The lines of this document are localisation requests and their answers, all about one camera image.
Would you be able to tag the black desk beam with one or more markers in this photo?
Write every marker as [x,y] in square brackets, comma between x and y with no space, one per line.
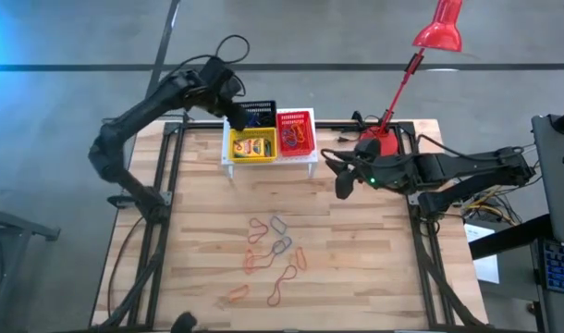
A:
[508,238]

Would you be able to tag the yellow plastic basket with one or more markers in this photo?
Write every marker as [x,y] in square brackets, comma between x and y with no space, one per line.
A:
[253,160]

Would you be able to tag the white perforated metal shelf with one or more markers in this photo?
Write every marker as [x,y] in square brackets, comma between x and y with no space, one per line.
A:
[268,160]

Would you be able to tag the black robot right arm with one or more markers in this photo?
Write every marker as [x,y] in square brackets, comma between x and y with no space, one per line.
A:
[448,166]

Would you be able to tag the black plastic basket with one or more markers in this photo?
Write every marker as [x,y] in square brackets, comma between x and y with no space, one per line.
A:
[263,107]

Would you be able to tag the white paper sheet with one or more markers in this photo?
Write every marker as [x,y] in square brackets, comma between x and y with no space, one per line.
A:
[487,270]

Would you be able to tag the orange rubber band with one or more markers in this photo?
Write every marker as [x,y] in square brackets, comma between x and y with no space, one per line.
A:
[300,131]
[246,261]
[305,263]
[238,296]

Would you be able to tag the blue rubber band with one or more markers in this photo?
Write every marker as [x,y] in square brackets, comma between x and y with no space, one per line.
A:
[286,227]
[284,136]
[273,247]

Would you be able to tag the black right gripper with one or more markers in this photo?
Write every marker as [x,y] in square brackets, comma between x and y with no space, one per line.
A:
[381,173]

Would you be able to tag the grey desk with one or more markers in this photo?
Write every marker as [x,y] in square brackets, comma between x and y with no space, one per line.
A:
[559,185]

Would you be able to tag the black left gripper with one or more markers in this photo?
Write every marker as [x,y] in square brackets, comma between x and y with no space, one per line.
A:
[219,104]

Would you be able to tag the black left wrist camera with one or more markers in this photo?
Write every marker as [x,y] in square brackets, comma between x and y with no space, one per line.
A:
[221,74]

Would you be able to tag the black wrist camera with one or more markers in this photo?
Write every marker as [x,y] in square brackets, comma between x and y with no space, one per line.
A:
[369,148]
[221,74]

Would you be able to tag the black aluminium frame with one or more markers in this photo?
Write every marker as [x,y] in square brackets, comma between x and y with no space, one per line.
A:
[203,125]

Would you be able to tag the red desk lamp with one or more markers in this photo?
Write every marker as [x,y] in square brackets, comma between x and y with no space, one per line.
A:
[441,32]

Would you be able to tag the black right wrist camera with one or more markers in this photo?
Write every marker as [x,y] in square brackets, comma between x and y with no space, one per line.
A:
[369,148]

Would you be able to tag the red plastic basket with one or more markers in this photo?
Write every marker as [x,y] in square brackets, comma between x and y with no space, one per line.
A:
[296,153]

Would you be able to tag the grey metal stand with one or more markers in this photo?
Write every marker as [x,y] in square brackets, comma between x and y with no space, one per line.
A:
[14,222]

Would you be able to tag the backlit computer keyboard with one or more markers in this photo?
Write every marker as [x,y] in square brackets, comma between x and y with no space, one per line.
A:
[561,268]

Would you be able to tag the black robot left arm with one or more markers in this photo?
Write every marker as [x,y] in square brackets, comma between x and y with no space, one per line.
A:
[125,122]

